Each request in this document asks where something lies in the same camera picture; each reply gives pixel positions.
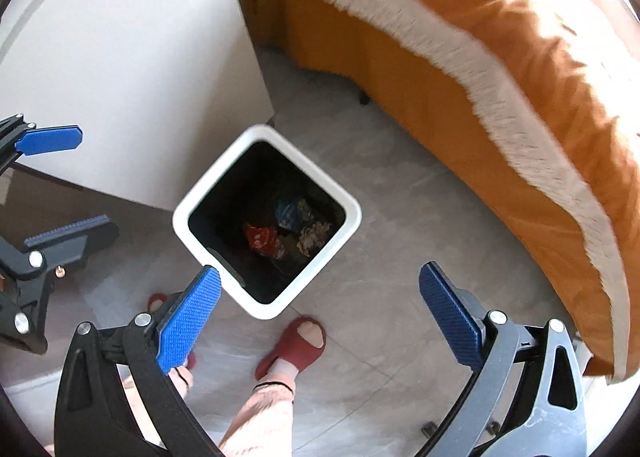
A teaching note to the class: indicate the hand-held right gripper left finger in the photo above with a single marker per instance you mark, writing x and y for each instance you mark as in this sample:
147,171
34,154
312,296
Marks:
192,322

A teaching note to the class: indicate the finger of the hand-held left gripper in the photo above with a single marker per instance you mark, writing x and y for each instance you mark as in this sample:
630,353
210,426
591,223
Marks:
50,139
65,235

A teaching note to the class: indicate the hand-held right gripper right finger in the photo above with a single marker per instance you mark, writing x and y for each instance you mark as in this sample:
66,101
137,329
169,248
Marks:
450,317

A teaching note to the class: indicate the white square trash bin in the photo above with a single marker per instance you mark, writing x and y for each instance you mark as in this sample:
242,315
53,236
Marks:
218,172

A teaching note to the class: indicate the white cabinet panel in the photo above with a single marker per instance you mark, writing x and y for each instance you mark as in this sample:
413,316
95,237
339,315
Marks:
125,62

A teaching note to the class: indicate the red snack wrapper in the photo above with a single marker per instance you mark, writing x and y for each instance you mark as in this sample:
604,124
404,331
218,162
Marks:
260,237

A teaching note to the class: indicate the person's right leg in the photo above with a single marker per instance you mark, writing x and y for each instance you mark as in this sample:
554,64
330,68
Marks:
260,417

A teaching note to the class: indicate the blue snack wrapper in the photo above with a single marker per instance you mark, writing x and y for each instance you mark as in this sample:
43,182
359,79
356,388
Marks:
290,212

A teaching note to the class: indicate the beige crumpled wrapper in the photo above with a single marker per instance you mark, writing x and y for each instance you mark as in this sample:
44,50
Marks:
312,235

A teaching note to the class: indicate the black bed leg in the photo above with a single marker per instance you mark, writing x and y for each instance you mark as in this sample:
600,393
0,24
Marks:
364,98

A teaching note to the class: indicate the orange bed cover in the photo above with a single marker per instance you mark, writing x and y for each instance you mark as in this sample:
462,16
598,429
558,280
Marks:
500,37

